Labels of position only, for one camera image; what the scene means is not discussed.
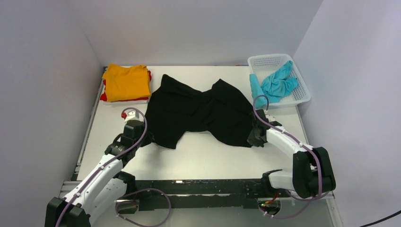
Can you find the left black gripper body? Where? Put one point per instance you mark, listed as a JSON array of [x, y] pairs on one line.
[[146, 140]]

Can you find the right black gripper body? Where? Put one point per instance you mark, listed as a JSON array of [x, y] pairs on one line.
[[253, 139]]

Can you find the black t-shirt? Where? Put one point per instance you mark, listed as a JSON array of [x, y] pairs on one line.
[[176, 108]]

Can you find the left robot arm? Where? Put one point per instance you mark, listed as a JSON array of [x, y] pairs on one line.
[[106, 182]]

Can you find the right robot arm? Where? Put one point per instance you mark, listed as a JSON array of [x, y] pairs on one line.
[[311, 175]]

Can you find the teal t-shirt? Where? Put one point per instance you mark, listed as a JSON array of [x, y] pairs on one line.
[[274, 87]]

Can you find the folded yellow t-shirt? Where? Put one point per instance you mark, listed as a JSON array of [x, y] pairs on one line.
[[123, 83]]

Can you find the white plastic basket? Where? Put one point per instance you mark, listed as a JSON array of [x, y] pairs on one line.
[[264, 65]]

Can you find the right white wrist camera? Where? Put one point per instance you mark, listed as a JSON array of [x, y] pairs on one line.
[[270, 118]]

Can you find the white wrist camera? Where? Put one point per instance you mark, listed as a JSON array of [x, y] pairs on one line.
[[131, 115], [270, 118]]

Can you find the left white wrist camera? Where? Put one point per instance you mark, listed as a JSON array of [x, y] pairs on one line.
[[131, 115]]

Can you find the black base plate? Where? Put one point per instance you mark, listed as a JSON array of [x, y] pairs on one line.
[[149, 195]]

